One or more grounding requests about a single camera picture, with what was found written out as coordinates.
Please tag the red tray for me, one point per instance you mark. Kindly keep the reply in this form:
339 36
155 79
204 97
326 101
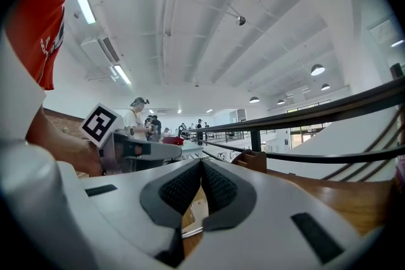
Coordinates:
173 140

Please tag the dome security camera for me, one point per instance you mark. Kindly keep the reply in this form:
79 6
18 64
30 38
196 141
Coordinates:
240 21

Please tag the person's left forearm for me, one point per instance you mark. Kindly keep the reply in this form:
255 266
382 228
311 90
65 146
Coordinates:
57 142

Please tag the long ceiling tube light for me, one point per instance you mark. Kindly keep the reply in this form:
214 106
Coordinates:
84 3

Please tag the black wall speaker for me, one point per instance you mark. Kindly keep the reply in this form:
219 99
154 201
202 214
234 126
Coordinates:
396 70

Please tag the small black pendant lamp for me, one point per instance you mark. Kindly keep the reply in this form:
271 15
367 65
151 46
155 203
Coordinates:
281 102
325 87
254 100

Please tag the pink packet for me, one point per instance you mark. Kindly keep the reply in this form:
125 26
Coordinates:
401 174

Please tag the white ceiling air conditioner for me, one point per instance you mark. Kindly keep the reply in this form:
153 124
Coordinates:
99 50

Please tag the short ceiling tube light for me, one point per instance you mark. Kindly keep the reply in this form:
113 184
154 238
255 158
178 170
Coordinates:
122 74

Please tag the wooden table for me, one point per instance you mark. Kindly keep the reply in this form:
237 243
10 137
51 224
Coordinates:
348 199

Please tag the black metal railing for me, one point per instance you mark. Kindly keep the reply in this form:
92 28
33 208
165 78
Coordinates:
316 114

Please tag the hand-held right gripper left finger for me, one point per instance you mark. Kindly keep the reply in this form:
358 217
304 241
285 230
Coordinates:
126 199

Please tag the brown wooden holder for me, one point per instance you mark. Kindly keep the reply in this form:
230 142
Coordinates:
251 161

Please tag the red and white shirt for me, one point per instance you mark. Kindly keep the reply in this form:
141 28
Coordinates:
28 25

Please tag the large black pendant lamp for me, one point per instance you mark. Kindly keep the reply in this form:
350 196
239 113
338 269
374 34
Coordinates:
317 69

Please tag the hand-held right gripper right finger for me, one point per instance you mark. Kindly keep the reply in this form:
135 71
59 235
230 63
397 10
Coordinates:
269 230

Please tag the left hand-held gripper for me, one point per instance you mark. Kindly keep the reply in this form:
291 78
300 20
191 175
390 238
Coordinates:
99 123

